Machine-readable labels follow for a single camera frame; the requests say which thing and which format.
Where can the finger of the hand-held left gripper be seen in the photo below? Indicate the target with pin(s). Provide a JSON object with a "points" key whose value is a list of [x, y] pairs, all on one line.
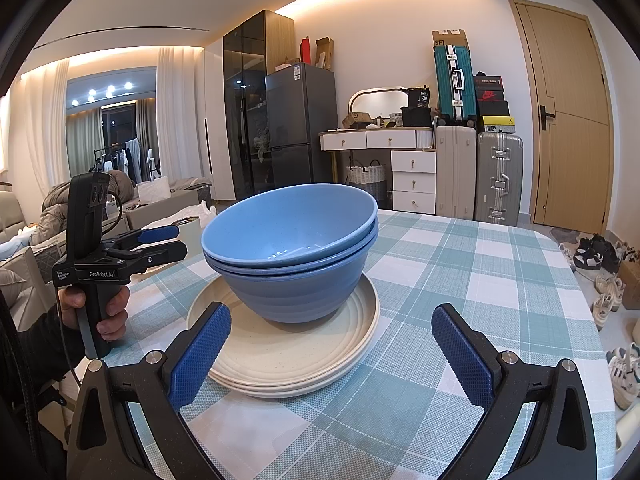
{"points": [[157, 234], [165, 252]]}

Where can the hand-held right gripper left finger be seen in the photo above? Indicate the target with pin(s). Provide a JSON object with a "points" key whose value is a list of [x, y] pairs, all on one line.
{"points": [[200, 357]]}

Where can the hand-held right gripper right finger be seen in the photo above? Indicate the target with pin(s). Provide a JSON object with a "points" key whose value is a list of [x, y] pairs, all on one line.
{"points": [[462, 357]]}

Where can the large cream plate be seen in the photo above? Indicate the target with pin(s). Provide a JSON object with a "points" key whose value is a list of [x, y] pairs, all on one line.
{"points": [[250, 345], [280, 391]]}

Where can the small blue bowl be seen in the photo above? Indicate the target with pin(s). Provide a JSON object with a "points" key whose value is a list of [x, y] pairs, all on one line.
{"points": [[295, 295]]}

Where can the large blue bowl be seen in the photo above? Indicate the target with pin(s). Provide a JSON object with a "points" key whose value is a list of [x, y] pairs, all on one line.
{"points": [[350, 260], [280, 230]]}

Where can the person's left forearm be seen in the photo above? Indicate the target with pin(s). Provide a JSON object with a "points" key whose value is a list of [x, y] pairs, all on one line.
{"points": [[40, 355]]}

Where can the person's left hand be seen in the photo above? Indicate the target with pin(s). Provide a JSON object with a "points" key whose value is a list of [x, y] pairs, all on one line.
{"points": [[117, 310]]}

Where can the white tea tumbler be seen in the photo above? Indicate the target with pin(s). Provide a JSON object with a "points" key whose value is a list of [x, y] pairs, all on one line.
{"points": [[192, 240]]}

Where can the brown blanket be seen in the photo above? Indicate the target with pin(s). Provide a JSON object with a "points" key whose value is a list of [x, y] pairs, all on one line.
{"points": [[60, 200]]}

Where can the beige sofa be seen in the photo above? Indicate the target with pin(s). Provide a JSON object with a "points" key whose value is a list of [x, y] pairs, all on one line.
{"points": [[20, 260]]}

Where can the clothes rack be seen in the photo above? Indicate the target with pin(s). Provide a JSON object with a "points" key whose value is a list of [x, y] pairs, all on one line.
{"points": [[125, 157]]}

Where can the teal checked tablecloth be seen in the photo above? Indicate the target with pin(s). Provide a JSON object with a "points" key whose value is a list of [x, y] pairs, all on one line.
{"points": [[450, 270]]}

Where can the white curtain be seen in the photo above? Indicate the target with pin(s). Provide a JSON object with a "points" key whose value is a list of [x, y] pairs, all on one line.
{"points": [[180, 115], [45, 130]]}

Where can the white tall cabinet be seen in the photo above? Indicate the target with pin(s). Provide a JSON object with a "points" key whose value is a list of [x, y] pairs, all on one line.
{"points": [[217, 120]]}

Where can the dark glass cabinet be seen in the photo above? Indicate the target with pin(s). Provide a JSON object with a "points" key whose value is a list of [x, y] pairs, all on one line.
{"points": [[250, 105]]}

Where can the group of loose sneakers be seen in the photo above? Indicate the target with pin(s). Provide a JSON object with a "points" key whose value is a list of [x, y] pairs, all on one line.
{"points": [[605, 280]]}

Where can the dark grey refrigerator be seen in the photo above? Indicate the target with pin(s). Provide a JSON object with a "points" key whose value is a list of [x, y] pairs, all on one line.
{"points": [[300, 130]]}

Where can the silver suitcase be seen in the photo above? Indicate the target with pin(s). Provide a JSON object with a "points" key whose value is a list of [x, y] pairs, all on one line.
{"points": [[500, 180]]}

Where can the beige suitcase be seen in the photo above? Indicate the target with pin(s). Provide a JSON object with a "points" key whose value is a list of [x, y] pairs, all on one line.
{"points": [[455, 175]]}

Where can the small plain cardboard box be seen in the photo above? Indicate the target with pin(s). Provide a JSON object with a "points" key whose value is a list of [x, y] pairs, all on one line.
{"points": [[631, 285]]}

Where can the woven laundry basket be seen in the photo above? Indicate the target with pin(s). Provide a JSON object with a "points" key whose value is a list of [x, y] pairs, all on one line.
{"points": [[366, 180]]}

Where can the white vanity desk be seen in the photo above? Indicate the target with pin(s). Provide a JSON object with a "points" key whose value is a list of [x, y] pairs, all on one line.
{"points": [[395, 165]]}

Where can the yellow and black shoe box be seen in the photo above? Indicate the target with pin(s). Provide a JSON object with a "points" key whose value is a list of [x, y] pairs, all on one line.
{"points": [[499, 124]]}

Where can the open cardboard box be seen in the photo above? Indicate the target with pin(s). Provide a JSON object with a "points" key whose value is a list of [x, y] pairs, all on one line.
{"points": [[324, 55]]}

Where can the black bag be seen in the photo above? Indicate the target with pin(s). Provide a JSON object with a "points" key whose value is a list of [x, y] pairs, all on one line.
{"points": [[416, 109]]}

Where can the wooden door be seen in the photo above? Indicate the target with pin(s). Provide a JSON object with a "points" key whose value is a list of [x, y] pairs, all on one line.
{"points": [[565, 125]]}

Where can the oval vanity mirror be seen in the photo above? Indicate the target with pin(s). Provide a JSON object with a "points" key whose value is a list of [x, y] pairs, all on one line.
{"points": [[377, 101]]}

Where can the red and black shoe box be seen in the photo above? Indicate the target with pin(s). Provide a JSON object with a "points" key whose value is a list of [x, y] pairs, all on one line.
{"points": [[489, 89]]}

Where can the teal suitcase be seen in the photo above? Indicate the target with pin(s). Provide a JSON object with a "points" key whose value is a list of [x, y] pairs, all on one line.
{"points": [[454, 85]]}

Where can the flat cardboard carton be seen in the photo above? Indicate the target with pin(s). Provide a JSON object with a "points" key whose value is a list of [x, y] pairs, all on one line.
{"points": [[450, 39]]}

